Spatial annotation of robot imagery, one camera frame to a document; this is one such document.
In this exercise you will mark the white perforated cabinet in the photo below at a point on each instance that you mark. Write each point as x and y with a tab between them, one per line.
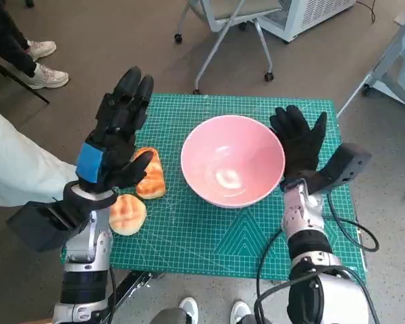
310	13

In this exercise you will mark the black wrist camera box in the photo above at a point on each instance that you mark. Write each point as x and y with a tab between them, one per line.
37	226
344	165

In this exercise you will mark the person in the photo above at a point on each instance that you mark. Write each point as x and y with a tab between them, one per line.
6	37
20	162

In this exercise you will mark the green cutting mat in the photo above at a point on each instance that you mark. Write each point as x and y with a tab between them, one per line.
195	236

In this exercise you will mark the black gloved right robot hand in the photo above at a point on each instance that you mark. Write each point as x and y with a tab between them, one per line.
298	148

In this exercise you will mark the pink bowl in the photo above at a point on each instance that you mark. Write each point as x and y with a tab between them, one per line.
222	148

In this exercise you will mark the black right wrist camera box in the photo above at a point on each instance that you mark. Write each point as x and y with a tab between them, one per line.
344	165

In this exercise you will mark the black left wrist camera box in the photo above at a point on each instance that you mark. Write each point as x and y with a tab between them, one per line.
37	226

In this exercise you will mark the round toy bread bun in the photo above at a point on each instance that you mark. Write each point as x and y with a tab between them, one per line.
128	216

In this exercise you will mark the black metal rod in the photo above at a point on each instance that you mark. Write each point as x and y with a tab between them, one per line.
30	88

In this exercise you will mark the grey office chair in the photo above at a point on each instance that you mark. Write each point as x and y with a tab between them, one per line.
222	10

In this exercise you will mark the white shoe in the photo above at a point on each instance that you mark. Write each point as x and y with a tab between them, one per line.
240	308
189	307

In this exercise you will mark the long toy bread loaf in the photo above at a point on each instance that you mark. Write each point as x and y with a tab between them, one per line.
153	182

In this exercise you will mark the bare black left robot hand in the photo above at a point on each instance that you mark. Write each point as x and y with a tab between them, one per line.
114	141

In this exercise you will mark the black metal table bracket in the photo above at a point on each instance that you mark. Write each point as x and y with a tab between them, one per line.
131	287

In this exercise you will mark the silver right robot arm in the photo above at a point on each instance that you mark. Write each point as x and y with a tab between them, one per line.
300	209

